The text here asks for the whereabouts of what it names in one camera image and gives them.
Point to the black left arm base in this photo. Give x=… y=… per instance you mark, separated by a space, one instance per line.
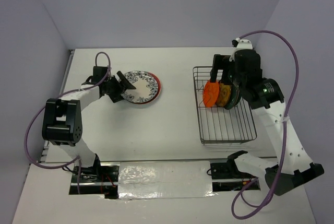
x=102 y=174

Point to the aluminium table edge rail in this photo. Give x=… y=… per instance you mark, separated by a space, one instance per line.
x=56 y=103

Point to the small yellow patterned plate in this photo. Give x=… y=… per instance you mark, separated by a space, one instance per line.
x=224 y=95

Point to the large teal glazed plate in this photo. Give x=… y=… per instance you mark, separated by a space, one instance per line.
x=235 y=95

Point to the blue floral pattern plate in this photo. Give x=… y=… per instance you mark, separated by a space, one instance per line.
x=141 y=86

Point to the small orange plate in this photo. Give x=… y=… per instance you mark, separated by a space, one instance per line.
x=210 y=93

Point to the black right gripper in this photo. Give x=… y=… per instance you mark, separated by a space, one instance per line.
x=222 y=62

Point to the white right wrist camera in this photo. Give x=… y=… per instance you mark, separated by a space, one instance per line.
x=242 y=44

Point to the silver foil tape sheet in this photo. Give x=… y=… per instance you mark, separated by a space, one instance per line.
x=153 y=180

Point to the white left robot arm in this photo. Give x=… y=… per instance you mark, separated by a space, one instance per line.
x=62 y=122

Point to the grey wire dish rack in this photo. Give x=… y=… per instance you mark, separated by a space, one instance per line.
x=218 y=125

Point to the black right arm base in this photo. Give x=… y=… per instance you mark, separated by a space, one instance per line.
x=222 y=172

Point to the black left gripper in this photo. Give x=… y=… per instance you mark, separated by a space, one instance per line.
x=120 y=89

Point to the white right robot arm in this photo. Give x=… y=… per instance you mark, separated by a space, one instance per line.
x=242 y=70

